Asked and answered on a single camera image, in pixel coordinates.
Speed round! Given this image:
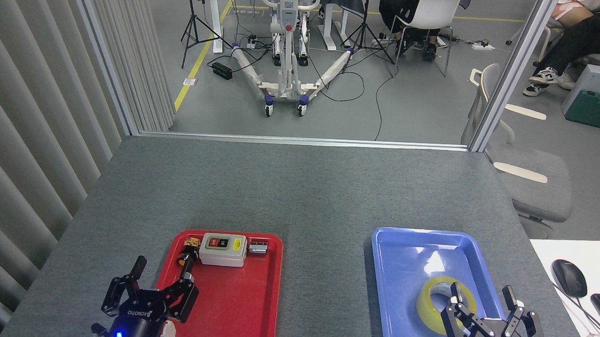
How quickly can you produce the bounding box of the black power adapter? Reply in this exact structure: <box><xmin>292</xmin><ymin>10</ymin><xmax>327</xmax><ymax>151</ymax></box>
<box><xmin>211</xmin><ymin>62</ymin><xmax>233</xmax><ymax>81</ymax></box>

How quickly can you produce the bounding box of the red plastic tray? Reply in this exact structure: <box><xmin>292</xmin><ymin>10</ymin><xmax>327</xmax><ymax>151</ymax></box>
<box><xmin>138</xmin><ymin>227</ymin><xmax>284</xmax><ymax>337</ymax></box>

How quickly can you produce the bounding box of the white desk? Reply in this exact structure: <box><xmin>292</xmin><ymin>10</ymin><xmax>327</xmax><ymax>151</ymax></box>
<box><xmin>526</xmin><ymin>238</ymin><xmax>600</xmax><ymax>337</ymax></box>

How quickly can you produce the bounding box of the white wheeled stand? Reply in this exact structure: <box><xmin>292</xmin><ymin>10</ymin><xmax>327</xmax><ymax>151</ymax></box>
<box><xmin>228</xmin><ymin>0</ymin><xmax>359</xmax><ymax>121</ymax></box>

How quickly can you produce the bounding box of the grey chair with beige armrests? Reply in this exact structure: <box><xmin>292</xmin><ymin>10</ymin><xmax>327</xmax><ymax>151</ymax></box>
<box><xmin>457</xmin><ymin>62</ymin><xmax>579</xmax><ymax>241</ymax></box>

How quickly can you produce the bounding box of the silver rail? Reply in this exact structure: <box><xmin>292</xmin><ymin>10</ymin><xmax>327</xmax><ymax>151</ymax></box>
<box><xmin>138</xmin><ymin>130</ymin><xmax>468</xmax><ymax>152</ymax></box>

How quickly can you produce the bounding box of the grey pleated partition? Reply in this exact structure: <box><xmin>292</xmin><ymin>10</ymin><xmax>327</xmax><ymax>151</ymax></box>
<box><xmin>0</xmin><ymin>0</ymin><xmax>181</xmax><ymax>337</ymax></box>

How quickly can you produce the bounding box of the white chair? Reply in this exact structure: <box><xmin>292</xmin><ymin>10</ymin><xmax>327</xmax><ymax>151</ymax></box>
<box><xmin>385</xmin><ymin>0</ymin><xmax>465</xmax><ymax>78</ymax></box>

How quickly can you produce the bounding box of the blue plastic tray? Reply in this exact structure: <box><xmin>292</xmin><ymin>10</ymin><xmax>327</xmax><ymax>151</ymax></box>
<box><xmin>367</xmin><ymin>226</ymin><xmax>527</xmax><ymax>337</ymax></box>

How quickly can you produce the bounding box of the white two-button switch box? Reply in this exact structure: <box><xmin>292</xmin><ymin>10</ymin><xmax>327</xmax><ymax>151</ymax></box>
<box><xmin>198</xmin><ymin>233</ymin><xmax>248</xmax><ymax>268</ymax></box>

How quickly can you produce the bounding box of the yellow tape roll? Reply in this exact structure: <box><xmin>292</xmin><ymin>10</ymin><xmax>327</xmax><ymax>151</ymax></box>
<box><xmin>415</xmin><ymin>275</ymin><xmax>478</xmax><ymax>336</ymax></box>

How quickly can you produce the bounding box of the black mouse cable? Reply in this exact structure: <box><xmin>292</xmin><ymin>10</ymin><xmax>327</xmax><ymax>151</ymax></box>
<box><xmin>551</xmin><ymin>283</ymin><xmax>600</xmax><ymax>337</ymax></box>

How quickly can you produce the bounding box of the black tripod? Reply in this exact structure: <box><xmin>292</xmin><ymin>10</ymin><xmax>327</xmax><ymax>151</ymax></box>
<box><xmin>179</xmin><ymin>0</ymin><xmax>234</xmax><ymax>71</ymax></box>
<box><xmin>340</xmin><ymin>0</ymin><xmax>399</xmax><ymax>77</ymax></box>

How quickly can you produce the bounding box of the green case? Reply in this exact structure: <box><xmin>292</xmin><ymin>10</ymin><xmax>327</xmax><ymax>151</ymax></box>
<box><xmin>564</xmin><ymin>89</ymin><xmax>600</xmax><ymax>131</ymax></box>

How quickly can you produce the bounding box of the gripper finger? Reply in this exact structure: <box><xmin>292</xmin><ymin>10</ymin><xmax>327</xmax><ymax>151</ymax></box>
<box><xmin>159</xmin><ymin>270</ymin><xmax>200</xmax><ymax>324</ymax></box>
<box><xmin>101</xmin><ymin>254</ymin><xmax>147</xmax><ymax>318</ymax></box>
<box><xmin>500</xmin><ymin>285</ymin><xmax>549</xmax><ymax>337</ymax></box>
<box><xmin>440</xmin><ymin>281</ymin><xmax>484</xmax><ymax>337</ymax></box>

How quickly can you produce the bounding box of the silver post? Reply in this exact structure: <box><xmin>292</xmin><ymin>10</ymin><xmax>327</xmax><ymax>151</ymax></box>
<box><xmin>468</xmin><ymin>0</ymin><xmax>559</xmax><ymax>156</ymax></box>
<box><xmin>61</xmin><ymin>0</ymin><xmax>146</xmax><ymax>137</ymax></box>

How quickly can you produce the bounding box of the black floor cable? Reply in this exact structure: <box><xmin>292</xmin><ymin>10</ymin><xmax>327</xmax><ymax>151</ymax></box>
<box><xmin>374</xmin><ymin>60</ymin><xmax>401</xmax><ymax>142</ymax></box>

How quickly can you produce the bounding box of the person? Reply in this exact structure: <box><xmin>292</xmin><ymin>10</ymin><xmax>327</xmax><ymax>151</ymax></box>
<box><xmin>523</xmin><ymin>0</ymin><xmax>600</xmax><ymax>100</ymax></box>
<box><xmin>549</xmin><ymin>0</ymin><xmax>600</xmax><ymax>24</ymax></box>
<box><xmin>376</xmin><ymin>0</ymin><xmax>442</xmax><ymax>62</ymax></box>

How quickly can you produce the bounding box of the black computer mouse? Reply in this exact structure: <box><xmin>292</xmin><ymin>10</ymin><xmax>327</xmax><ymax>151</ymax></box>
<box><xmin>550</xmin><ymin>259</ymin><xmax>589</xmax><ymax>298</ymax></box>

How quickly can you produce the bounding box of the black yellow push button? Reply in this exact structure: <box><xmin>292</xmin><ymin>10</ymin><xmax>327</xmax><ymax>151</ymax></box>
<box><xmin>177</xmin><ymin>237</ymin><xmax>201</xmax><ymax>270</ymax></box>

